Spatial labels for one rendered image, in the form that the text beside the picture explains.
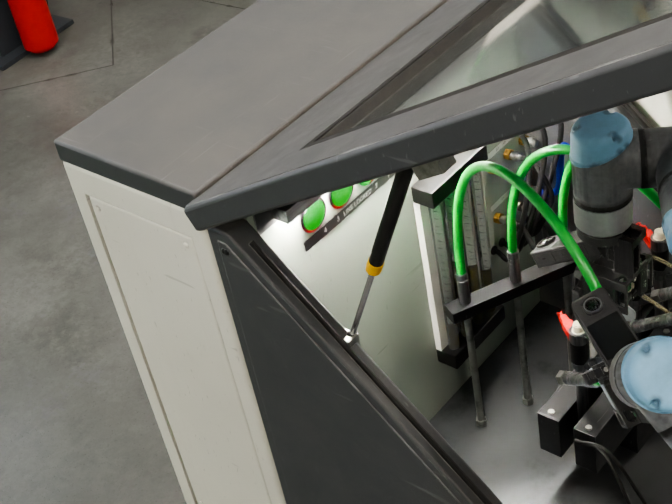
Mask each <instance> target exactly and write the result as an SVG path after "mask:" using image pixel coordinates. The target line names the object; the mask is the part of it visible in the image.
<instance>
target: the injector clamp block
mask: <svg viewBox="0 0 672 504"><path fill-rule="evenodd" d="M653 316H655V310H654V305H653V304H651V303H649V304H645V306H644V307H643V308H642V309H641V319H643V318H649V317H653ZM651 336H669V337H672V326H668V327H662V328H657V329H652V330H649V331H644V332H641V340H642V339H644V338H647V337H651ZM588 393H589V410H588V411H587V412H586V413H585V414H584V416H583V417H582V418H581V419H580V421H579V422H578V413H577V398H576V386H571V385H560V387H559V388H558V389H557V390H556V391H555V393H554V394H553V395H552V396H551V397H550V398H549V400H548V401H547V402H546V403H545V404H544V405H543V407H542V408H541V409H540V410H539V411H538V413H537V416H538V427H539V437H540V448H541V449H543V450H545V451H547V452H550V453H552V454H554V455H556V456H559V457H562V456H563V455H564V454H565V452H566V451H567V450H568V449H569V448H570V446H571V445H572V444H573V443H574V447H575V461H576V464H577V465H579V466H581V467H583V468H586V469H588V470H590V471H592V472H595V473H598V472H599V471H600V469H601V468H602V467H603V466H604V464H605V463H606V462H607V461H606V459H605V457H604V456H603V455H602V454H601V452H600V451H598V450H597V449H596V448H593V447H588V446H584V445H582V444H580V443H577V442H575V439H578V440H581V441H589V442H594V443H598V444H600V445H602V446H604V447H605V448H606V449H608V450H609V451H610V452H611V453H612V454H613V453H614V451H615V450H616V449H617V448H618V446H621V447H624V448H626V449H629V450H631V451H633V452H636V453H638V452H639V451H640V449H641V448H642V447H643V445H644V444H645V443H646V442H647V440H648V439H649V438H650V436H651V435H652V434H653V432H654V431H655V429H654V428H653V426H652V425H651V424H648V423H640V424H638V425H636V426H634V427H632V428H630V429H625V428H622V426H621V425H620V423H619V421H618V419H617V417H616V415H615V413H614V411H613V410H615V409H614V408H613V406H612V405H611V403H610V401H609V400H608V398H607V396H606V394H605V393H604V391H603V389H602V387H601V386H600V387H598V388H590V387H588Z"/></svg>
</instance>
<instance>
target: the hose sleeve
mask: <svg viewBox="0 0 672 504"><path fill-rule="evenodd" d="M581 374H583V373H580V372H572V371H571V372H565V373H564V374H563V377H562V379H563V382H564V383H565V384H567V385H571V386H584V387H590V388H598V387H600V386H594V385H590V386H588V385H586V383H585V381H584V379H583V377H582V375H581Z"/></svg>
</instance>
